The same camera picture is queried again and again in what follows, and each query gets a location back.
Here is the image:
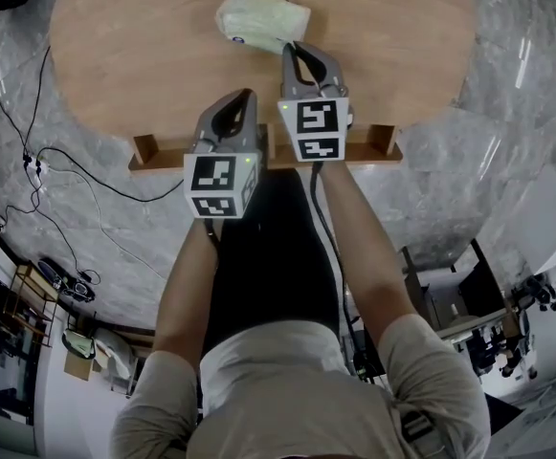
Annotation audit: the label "white cable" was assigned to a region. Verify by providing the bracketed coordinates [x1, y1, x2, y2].
[47, 167, 164, 281]

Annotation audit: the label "long black power cable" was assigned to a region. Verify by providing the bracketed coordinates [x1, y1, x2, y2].
[21, 44, 53, 158]

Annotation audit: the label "person's grey t-shirt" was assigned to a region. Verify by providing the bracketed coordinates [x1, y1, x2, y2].
[109, 314, 493, 459]

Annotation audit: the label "wooden drawer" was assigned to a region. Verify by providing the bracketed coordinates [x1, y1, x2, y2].
[127, 122, 405, 175]

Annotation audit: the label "wooden oval table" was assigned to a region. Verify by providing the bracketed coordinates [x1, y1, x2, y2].
[49, 0, 478, 139]

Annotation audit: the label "pale green pouch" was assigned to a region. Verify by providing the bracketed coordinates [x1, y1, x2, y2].
[214, 0, 313, 56]

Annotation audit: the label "black cable with adapter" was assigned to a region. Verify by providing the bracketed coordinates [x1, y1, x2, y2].
[0, 169, 101, 289]

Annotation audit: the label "person's left forearm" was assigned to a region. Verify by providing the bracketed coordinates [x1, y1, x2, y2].
[154, 216, 220, 354]

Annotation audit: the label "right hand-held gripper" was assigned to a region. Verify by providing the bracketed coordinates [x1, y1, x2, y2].
[277, 40, 356, 164]

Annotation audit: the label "person's black trousers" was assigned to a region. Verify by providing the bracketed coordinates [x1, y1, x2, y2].
[203, 164, 346, 348]

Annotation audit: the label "black device on floor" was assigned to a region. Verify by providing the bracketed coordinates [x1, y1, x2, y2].
[36, 255, 97, 303]

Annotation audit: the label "person's right forearm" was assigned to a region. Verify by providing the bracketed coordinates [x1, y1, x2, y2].
[316, 159, 418, 337]

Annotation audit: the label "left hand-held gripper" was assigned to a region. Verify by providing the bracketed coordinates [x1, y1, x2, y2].
[183, 88, 266, 221]

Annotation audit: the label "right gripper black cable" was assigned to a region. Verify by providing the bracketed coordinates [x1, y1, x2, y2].
[309, 160, 358, 382]

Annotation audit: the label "wooden metal frame rack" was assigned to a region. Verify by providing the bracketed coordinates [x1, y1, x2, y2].
[4, 261, 61, 348]

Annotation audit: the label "looped black cable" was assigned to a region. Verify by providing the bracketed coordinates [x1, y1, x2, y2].
[37, 146, 186, 204]

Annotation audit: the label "black white shoulder strap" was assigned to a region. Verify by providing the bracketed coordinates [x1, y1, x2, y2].
[401, 408, 444, 459]

